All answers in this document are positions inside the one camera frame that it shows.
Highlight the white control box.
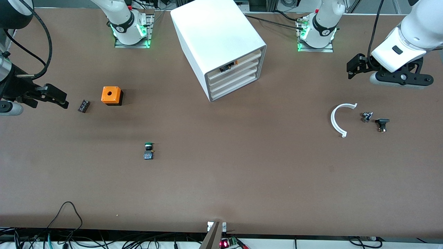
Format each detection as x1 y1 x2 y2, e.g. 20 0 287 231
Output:
210 64 261 94

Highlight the orange box with black base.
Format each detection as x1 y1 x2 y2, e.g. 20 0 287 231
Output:
101 86 124 106

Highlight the circuit board with red LED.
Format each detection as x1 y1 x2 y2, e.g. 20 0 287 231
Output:
220 237 248 249

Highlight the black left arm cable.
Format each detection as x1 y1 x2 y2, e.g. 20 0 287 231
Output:
368 0 385 68

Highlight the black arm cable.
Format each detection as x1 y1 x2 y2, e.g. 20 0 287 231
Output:
3 0 52 81
368 0 385 68

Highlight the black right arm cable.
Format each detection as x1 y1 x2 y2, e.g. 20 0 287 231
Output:
3 0 52 81

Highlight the black switch component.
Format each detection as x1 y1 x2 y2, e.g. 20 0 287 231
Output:
375 118 390 133

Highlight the white semicircular bracket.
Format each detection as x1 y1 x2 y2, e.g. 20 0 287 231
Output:
331 103 358 138

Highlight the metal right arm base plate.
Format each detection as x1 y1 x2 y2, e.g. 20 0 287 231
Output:
114 14 154 49

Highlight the long black cable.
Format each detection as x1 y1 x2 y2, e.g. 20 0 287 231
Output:
244 15 305 31

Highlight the looped black cable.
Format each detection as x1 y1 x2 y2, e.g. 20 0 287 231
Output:
47 201 83 239

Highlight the orange and black switch part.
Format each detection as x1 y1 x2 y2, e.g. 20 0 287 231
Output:
220 60 239 73

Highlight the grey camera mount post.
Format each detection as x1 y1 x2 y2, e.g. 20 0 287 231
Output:
199 221 227 249

